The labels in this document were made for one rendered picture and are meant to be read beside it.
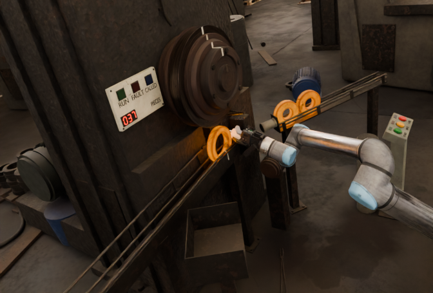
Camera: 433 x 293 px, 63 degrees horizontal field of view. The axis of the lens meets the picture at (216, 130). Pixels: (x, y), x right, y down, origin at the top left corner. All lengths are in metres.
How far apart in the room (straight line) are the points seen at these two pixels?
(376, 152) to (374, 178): 0.10
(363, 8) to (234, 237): 3.15
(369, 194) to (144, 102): 0.96
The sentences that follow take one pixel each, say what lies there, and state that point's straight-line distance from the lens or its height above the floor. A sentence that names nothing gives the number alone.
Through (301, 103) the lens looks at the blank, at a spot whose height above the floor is 0.74.
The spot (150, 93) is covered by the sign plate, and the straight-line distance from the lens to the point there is 1.54.
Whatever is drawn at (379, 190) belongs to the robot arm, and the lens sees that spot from 1.45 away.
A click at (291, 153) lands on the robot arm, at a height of 0.69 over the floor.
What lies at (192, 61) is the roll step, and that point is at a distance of 1.51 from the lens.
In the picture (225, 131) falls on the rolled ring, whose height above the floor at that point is 0.80.
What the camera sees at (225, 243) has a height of 0.60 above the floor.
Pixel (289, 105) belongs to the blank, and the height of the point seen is 0.75.
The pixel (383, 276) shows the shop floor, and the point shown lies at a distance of 2.14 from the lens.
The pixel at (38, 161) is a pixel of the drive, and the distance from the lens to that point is 2.56.
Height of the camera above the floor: 1.62
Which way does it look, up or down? 26 degrees down
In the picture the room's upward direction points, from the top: 12 degrees counter-clockwise
